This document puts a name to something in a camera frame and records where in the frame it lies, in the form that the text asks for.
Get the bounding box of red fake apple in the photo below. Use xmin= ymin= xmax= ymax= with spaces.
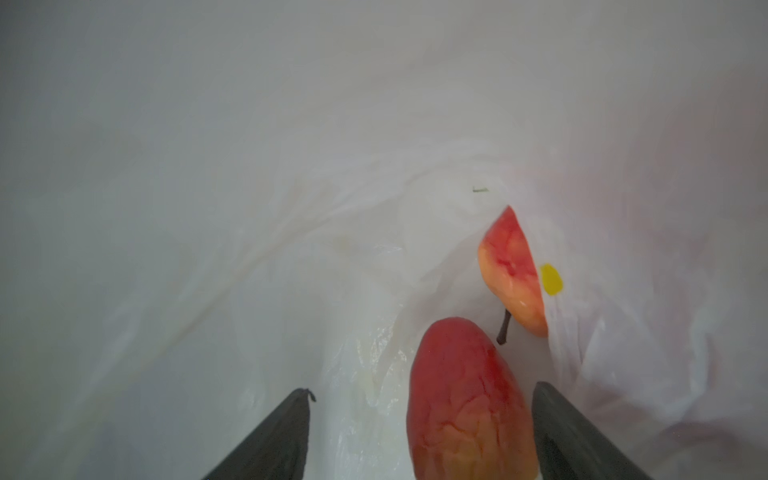
xmin=406 ymin=317 xmax=539 ymax=479

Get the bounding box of white plastic bag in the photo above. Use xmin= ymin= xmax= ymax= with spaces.
xmin=1 ymin=1 xmax=767 ymax=479

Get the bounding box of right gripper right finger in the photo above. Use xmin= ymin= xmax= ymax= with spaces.
xmin=532 ymin=381 xmax=650 ymax=480

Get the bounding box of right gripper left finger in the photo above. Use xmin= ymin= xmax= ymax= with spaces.
xmin=204 ymin=388 xmax=316 ymax=480

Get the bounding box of red orange fake fruit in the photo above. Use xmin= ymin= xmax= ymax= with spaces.
xmin=477 ymin=206 xmax=549 ymax=345

